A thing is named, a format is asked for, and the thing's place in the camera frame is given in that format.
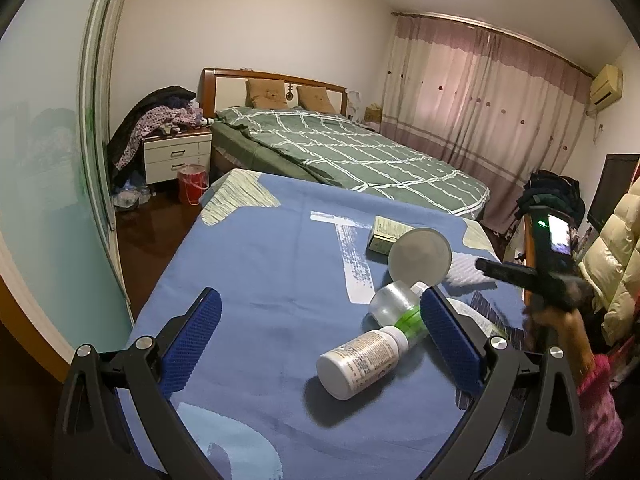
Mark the green plaid duvet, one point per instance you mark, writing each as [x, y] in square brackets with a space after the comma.
[360, 155]

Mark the black television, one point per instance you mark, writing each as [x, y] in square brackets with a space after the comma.
[612, 190]

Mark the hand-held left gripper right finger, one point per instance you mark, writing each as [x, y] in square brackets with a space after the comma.
[450, 342]

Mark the white nightstand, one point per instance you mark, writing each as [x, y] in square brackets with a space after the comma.
[172, 155]

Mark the green and white box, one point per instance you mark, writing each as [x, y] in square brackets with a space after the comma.
[382, 235]

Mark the cream air conditioner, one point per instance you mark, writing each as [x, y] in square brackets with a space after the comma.
[606, 87]

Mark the brown bear face pillow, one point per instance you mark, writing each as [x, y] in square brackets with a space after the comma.
[266, 93]

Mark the plastic bags on floor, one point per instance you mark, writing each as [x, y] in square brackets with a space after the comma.
[130, 194]

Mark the red bucket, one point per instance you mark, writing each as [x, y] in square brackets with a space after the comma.
[192, 185]

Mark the pink and white curtain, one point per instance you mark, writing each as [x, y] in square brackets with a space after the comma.
[475, 110]

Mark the white pill bottle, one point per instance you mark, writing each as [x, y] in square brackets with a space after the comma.
[360, 360]

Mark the wooden desk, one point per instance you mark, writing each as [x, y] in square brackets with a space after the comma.
[528, 240]

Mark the wardrobe sliding door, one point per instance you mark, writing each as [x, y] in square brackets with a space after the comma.
[50, 160]

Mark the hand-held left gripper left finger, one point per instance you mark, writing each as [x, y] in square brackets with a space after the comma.
[192, 345]

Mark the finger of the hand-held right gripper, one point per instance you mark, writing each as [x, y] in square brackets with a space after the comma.
[505, 271]

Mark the blue printed cloth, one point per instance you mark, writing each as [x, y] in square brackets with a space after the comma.
[260, 270]

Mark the clear bottle with green label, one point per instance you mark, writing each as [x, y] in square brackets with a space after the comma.
[395, 305]

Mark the wooden bed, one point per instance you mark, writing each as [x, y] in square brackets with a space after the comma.
[225, 87]

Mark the pile of dark clothes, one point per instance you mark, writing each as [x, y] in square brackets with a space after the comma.
[550, 192]

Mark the cream puffer jacket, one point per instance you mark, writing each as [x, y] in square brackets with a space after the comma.
[617, 260]

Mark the round grey lid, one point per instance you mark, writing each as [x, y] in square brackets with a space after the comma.
[420, 257]

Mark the small cardboard box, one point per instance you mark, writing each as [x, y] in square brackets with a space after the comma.
[373, 113]

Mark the person's right forearm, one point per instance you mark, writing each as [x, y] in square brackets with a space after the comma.
[600, 400]

